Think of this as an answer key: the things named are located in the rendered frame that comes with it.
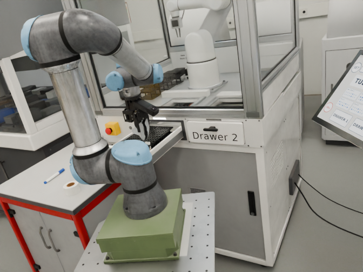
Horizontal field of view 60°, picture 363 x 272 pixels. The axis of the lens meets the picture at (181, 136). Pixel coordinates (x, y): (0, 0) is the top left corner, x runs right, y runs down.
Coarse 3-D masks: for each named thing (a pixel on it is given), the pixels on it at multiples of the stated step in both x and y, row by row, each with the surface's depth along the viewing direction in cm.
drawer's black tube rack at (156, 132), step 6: (150, 126) 168; (156, 126) 166; (162, 126) 164; (168, 126) 163; (144, 132) 162; (150, 132) 159; (156, 132) 158; (162, 132) 156; (168, 132) 163; (132, 138) 156; (138, 138) 155; (150, 138) 152; (156, 138) 151; (162, 138) 158; (156, 144) 151
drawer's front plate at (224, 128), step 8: (192, 128) 156; (200, 128) 153; (224, 128) 147; (232, 128) 145; (240, 128) 143; (192, 136) 158; (216, 136) 151; (224, 136) 148; (232, 136) 146; (240, 136) 144; (232, 144) 148; (240, 144) 146
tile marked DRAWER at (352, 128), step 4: (356, 120) 104; (360, 120) 102; (352, 124) 104; (356, 124) 103; (360, 124) 101; (348, 128) 105; (352, 128) 103; (356, 128) 102; (360, 128) 101; (356, 132) 101; (360, 132) 100
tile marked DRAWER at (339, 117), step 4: (336, 108) 114; (336, 112) 113; (340, 112) 111; (344, 112) 110; (332, 116) 114; (336, 116) 112; (340, 116) 111; (344, 116) 109; (348, 116) 107; (352, 116) 106; (332, 120) 113; (336, 120) 112; (340, 120) 110; (344, 120) 108; (348, 120) 106; (340, 124) 109; (344, 124) 107
